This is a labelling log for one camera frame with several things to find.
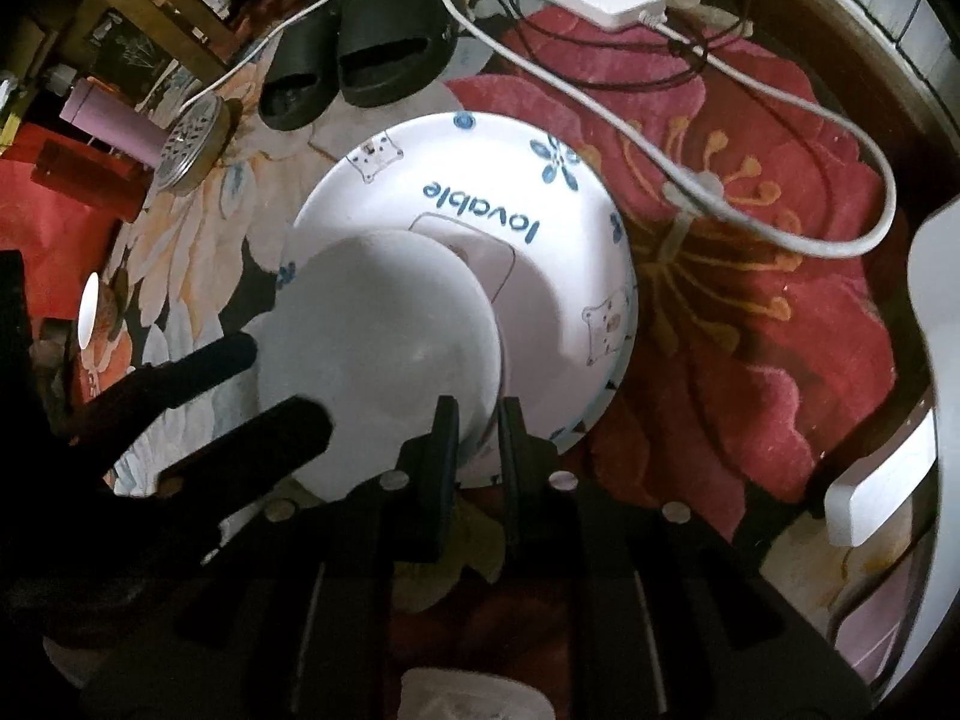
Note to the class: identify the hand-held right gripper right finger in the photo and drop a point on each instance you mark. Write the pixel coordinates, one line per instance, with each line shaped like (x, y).
(514, 465)

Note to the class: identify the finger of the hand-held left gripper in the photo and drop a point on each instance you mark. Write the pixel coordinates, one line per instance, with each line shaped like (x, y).
(255, 442)
(187, 379)

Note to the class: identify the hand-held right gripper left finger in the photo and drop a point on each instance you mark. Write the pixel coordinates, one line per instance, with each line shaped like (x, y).
(444, 465)

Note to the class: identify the white bowl with red outside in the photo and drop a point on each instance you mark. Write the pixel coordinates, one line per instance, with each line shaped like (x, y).
(90, 307)
(375, 330)

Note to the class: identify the small white bear print plate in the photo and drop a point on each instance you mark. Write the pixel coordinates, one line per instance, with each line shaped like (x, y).
(570, 262)

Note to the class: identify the red bag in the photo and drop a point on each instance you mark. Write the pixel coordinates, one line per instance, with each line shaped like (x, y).
(52, 232)

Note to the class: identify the round metal tin perforated lid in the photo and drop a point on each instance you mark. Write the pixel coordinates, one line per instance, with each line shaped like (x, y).
(187, 146)

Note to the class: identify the pink bottle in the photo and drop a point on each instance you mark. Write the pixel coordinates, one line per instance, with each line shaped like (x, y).
(112, 124)

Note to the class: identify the black slipper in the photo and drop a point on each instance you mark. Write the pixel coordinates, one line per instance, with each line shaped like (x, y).
(300, 82)
(397, 52)

